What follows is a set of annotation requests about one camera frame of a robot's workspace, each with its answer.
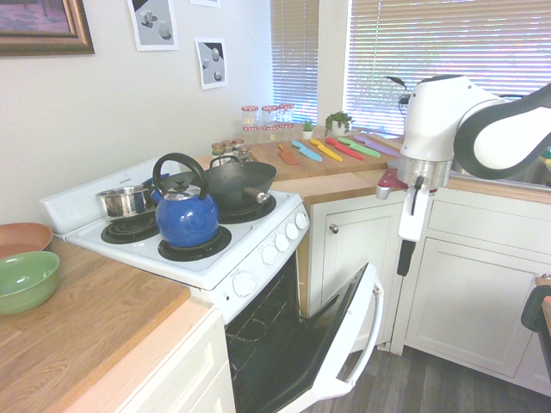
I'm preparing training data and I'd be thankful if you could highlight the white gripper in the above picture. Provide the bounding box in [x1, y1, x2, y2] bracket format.
[396, 188, 432, 277]

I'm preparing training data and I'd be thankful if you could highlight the white oven door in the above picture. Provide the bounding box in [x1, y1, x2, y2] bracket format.
[226, 261, 385, 413]

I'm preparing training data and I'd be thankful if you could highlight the metal oven rack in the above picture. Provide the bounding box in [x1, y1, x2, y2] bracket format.
[225, 266, 299, 343]

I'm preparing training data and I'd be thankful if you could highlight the white electric stove oven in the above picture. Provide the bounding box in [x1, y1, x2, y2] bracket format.
[38, 161, 311, 413]

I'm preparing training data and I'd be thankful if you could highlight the narrow white cabinet door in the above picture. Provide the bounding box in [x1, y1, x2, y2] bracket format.
[320, 209, 396, 342]

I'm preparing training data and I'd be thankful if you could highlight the wide white cabinet door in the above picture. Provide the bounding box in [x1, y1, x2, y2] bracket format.
[403, 235, 542, 380]

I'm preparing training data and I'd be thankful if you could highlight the red grey kitchen tool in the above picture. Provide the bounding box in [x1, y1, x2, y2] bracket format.
[375, 168, 408, 200]

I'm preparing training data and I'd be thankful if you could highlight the white cabinet drawer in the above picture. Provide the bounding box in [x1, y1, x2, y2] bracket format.
[427, 198, 551, 249]

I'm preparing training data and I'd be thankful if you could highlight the purple knife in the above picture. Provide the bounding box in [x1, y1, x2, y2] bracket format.
[353, 134, 402, 158]

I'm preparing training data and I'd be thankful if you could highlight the green knife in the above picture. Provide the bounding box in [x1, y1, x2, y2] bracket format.
[337, 136, 382, 159]

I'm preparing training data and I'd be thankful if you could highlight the red knife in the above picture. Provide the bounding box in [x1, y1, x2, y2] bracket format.
[324, 136, 366, 161]

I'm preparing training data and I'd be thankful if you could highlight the yellow knife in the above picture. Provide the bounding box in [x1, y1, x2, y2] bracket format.
[309, 138, 344, 163]

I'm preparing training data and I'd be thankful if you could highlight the dark green object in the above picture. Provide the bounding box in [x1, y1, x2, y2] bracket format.
[519, 282, 551, 333]

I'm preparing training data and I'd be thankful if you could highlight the blue knife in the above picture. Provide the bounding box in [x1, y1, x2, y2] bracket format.
[290, 139, 324, 163]

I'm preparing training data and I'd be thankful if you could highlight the bushy potted plant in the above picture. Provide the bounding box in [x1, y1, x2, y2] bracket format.
[324, 110, 355, 139]

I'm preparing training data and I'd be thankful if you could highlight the orange knife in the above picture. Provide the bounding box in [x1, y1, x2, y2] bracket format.
[276, 144, 300, 166]

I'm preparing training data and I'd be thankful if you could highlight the black coil burner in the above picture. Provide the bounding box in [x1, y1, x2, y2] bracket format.
[100, 214, 161, 246]
[157, 225, 233, 262]
[216, 194, 278, 225]

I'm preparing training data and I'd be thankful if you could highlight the large white stove knob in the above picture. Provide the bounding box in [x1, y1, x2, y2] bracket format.
[232, 270, 258, 299]

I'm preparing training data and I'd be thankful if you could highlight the wooden cutting board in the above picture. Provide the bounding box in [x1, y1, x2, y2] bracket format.
[246, 133, 406, 177]

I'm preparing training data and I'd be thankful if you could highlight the black wok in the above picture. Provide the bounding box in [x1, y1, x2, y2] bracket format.
[201, 155, 278, 213]

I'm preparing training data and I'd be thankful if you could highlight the wide window blind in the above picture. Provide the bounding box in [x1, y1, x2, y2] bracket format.
[350, 0, 551, 139]

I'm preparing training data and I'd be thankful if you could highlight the narrow window blind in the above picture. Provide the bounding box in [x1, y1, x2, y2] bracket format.
[270, 0, 320, 126]

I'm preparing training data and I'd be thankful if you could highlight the small grey shapes poster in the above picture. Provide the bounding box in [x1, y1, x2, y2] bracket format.
[194, 36, 230, 91]

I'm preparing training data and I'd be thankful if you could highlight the small steel pot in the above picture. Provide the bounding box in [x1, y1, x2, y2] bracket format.
[95, 185, 150, 219]

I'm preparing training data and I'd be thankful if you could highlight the large grey shapes poster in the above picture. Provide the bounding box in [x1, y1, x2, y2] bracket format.
[126, 0, 180, 52]

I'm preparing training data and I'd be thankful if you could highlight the green bowl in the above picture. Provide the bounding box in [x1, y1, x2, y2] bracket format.
[0, 250, 61, 317]

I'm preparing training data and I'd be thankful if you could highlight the brown bowl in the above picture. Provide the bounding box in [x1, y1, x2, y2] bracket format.
[0, 221, 55, 261]

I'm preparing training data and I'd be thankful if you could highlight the framed painting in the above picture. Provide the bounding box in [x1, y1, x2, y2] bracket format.
[0, 0, 96, 57]

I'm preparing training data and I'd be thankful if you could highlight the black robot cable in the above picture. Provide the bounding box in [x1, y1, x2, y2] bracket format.
[384, 75, 411, 118]

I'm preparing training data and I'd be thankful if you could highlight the blue kettle black handle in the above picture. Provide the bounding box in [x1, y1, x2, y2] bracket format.
[152, 152, 221, 249]

